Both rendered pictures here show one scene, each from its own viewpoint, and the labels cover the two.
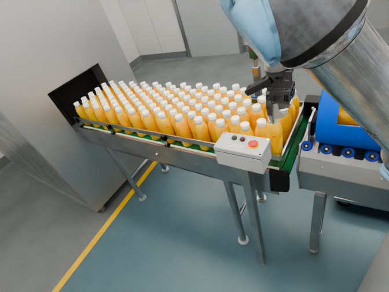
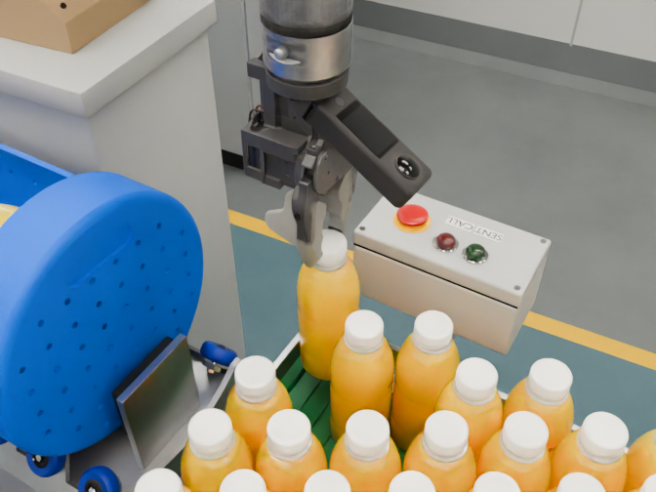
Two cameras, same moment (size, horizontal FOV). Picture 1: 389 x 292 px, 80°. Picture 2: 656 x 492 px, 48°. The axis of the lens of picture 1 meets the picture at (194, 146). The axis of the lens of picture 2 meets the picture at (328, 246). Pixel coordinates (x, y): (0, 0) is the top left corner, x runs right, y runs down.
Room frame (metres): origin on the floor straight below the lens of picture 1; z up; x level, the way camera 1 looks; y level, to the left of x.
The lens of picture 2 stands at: (1.25, -0.45, 1.65)
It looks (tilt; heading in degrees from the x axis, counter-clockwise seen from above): 43 degrees down; 167
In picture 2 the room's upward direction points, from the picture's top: straight up
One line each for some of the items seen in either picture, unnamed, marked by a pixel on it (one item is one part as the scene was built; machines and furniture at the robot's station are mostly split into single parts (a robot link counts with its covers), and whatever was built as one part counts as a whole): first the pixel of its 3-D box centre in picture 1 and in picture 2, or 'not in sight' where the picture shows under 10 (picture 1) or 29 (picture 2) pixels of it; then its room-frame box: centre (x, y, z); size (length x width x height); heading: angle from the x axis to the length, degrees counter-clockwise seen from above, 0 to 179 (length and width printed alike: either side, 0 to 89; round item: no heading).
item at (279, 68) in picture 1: (276, 62); (305, 44); (0.69, -0.34, 1.36); 0.08 x 0.08 x 0.05
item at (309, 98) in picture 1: (311, 107); not in sight; (0.92, -0.63, 0.95); 0.10 x 0.07 x 0.10; 136
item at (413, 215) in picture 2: (252, 143); (412, 216); (0.64, -0.21, 1.11); 0.04 x 0.04 x 0.01
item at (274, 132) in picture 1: (274, 136); (328, 309); (0.71, -0.33, 1.04); 0.07 x 0.07 x 0.19
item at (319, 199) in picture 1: (316, 225); not in sight; (0.64, -0.52, 0.31); 0.06 x 0.06 x 0.63; 46
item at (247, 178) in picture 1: (255, 223); not in sight; (0.68, -0.18, 0.50); 0.04 x 0.04 x 1.00; 46
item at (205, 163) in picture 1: (189, 166); not in sight; (1.34, 0.10, 0.45); 1.64 x 0.48 x 0.90; 46
